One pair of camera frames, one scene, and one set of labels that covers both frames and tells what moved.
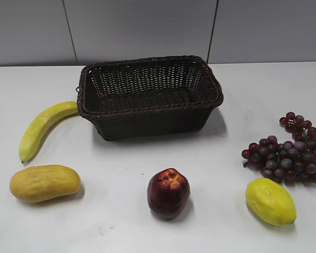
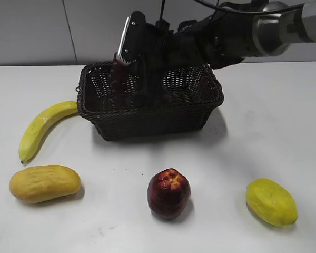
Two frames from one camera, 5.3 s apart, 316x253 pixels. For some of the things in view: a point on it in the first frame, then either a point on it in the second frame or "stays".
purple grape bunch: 304,158 -> 119,77
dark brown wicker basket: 142,98 stays
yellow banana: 32,135 stays
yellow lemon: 270,202 stays
